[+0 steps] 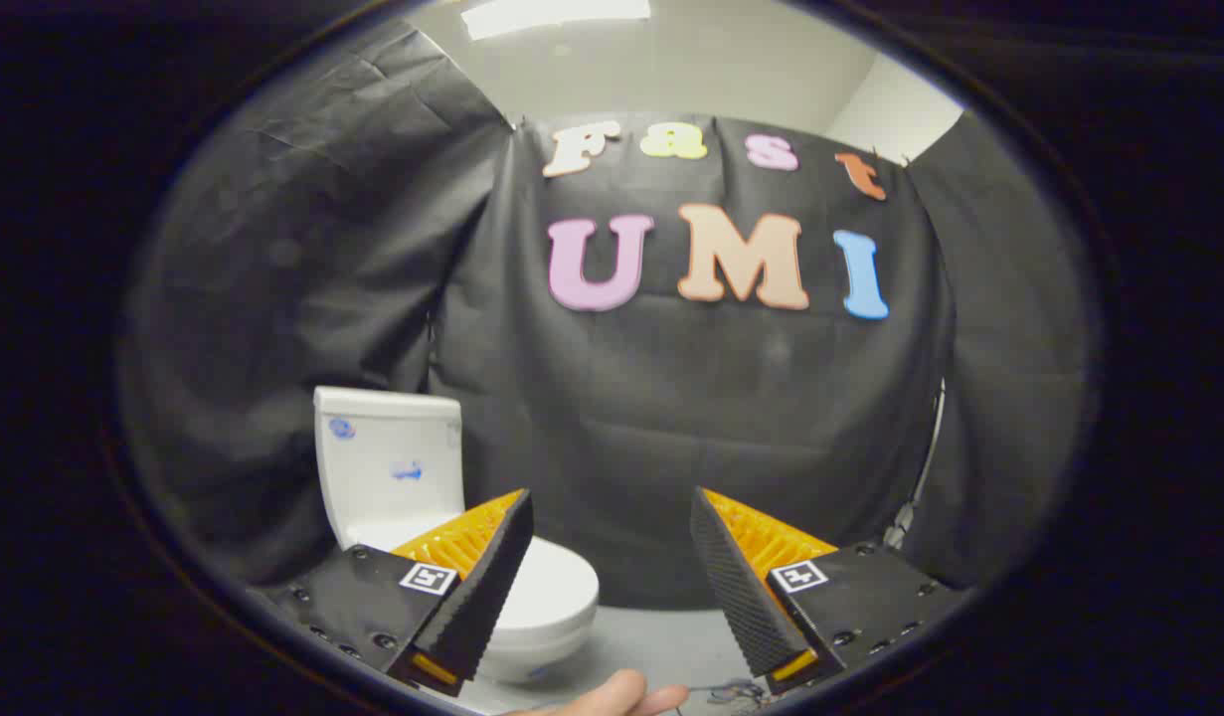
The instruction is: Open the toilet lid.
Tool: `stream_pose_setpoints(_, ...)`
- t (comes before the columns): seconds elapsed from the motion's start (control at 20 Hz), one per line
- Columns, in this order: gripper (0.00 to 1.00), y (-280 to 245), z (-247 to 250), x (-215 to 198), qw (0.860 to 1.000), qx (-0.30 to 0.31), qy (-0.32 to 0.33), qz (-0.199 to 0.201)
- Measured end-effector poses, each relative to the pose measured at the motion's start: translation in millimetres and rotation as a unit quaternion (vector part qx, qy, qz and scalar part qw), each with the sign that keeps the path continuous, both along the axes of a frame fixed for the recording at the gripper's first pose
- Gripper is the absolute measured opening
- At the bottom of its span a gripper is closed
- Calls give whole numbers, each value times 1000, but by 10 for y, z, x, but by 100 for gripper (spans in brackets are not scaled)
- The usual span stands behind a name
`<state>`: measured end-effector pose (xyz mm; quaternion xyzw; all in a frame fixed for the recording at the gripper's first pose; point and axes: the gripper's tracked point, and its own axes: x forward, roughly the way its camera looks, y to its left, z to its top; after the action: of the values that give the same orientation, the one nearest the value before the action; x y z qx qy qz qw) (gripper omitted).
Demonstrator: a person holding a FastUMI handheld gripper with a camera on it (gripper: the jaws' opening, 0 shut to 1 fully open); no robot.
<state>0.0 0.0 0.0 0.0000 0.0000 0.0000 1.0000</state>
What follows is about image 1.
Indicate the white toilet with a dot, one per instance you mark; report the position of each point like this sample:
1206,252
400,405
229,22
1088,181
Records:
393,447

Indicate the thin backdrop stand pole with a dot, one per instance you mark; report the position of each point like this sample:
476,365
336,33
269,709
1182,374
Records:
902,522

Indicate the white toilet lid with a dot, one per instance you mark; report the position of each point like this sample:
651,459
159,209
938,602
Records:
557,587

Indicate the black backdrop cloth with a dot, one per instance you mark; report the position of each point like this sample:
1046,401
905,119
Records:
671,398

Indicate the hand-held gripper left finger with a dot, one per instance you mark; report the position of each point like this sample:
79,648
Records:
487,587

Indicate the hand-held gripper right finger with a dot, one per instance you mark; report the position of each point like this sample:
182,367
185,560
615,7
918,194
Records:
736,597

